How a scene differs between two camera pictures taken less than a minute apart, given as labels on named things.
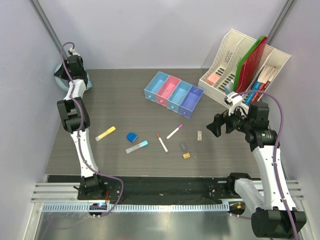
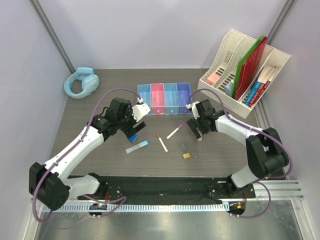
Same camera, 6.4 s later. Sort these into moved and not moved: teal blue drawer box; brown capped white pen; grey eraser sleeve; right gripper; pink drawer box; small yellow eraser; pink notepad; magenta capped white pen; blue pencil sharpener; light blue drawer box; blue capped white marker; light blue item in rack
Moved: teal blue drawer box; pink drawer box; light blue drawer box; right gripper
Not moved: magenta capped white pen; small yellow eraser; blue pencil sharpener; pink notepad; blue capped white marker; light blue item in rack; grey eraser sleeve; brown capped white pen
